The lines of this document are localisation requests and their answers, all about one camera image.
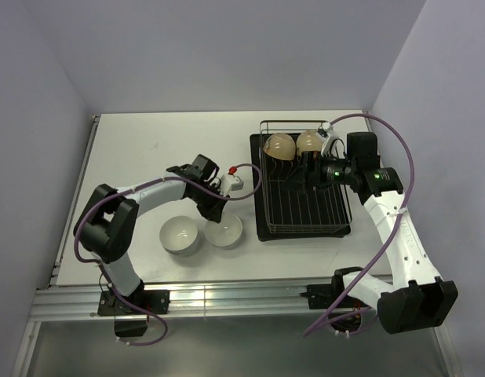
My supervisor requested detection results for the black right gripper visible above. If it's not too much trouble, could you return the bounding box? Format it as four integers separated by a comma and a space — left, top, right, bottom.
281, 149, 357, 193

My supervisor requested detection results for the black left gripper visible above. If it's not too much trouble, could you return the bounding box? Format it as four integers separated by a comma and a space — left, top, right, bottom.
189, 182, 230, 223

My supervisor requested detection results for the white ribbed bowl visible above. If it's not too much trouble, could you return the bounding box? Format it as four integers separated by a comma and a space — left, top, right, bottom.
204, 213, 243, 248

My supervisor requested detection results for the beige bowl with leaf pattern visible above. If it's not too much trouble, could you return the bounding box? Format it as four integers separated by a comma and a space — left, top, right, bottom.
296, 130, 324, 156

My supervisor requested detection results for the white bowl with grey rim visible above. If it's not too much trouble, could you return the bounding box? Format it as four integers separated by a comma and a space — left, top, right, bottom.
159, 216, 199, 255

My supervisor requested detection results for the beige speckled bowl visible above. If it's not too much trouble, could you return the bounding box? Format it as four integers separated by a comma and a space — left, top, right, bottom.
263, 133, 296, 161

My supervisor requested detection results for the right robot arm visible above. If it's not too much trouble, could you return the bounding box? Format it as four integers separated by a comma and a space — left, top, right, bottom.
297, 132, 458, 335

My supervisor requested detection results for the black drip tray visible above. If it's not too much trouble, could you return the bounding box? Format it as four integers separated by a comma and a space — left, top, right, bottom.
248, 132, 352, 242

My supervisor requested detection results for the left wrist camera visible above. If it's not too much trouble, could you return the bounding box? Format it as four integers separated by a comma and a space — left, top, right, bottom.
219, 174, 244, 196

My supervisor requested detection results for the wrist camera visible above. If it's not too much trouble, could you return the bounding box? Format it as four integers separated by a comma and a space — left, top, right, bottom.
316, 121, 342, 156
219, 174, 244, 196

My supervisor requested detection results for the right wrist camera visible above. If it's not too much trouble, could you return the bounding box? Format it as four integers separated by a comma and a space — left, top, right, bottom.
316, 121, 342, 156

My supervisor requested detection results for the wire dish rack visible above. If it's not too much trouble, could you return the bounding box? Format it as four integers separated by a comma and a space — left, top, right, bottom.
259, 119, 353, 232

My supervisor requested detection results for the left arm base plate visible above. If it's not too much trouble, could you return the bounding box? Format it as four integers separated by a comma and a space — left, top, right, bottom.
97, 290, 170, 317

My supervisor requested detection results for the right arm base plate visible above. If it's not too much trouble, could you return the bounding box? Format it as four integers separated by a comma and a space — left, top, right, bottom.
300, 284, 377, 309

